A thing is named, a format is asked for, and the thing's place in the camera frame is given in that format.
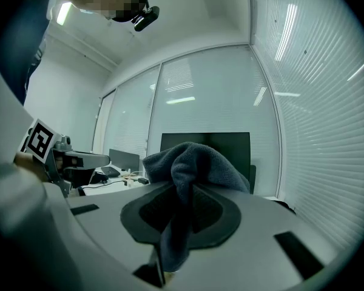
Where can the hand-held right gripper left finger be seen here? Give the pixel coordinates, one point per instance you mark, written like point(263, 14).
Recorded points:
point(109, 217)

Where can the black power adapter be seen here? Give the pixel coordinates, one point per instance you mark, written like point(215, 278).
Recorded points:
point(143, 181)

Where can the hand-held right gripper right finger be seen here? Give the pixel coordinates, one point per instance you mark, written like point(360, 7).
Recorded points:
point(261, 223)

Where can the person's dark striped shirt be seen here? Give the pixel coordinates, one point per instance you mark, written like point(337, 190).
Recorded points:
point(21, 41)

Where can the person's left forearm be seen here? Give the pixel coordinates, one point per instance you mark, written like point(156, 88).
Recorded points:
point(24, 161)

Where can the grey side monitor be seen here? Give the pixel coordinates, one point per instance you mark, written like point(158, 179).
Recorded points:
point(124, 159)

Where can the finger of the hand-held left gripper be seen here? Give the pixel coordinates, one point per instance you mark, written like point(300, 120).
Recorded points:
point(88, 159)

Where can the black head-worn camera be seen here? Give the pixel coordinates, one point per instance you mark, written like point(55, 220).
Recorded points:
point(145, 18)

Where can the large black monitor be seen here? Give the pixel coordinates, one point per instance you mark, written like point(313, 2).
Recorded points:
point(230, 150)

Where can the ceiling light panel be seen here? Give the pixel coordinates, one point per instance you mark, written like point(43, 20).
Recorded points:
point(63, 13)

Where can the grey-blue cloth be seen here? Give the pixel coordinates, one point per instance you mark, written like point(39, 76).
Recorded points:
point(194, 168)

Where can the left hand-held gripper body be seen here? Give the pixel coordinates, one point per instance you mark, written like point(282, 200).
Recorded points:
point(41, 138)

